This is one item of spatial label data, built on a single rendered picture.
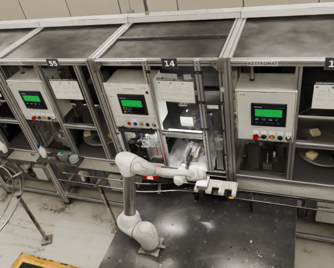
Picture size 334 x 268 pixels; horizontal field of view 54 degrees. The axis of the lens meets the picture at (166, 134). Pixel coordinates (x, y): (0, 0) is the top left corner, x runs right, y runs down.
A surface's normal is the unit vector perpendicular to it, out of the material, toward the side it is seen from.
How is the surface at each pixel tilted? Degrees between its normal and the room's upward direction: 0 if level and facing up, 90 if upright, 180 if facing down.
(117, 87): 90
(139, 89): 90
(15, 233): 0
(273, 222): 0
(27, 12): 90
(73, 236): 0
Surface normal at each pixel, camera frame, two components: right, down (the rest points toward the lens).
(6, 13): -0.32, 0.62
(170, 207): -0.16, -0.78
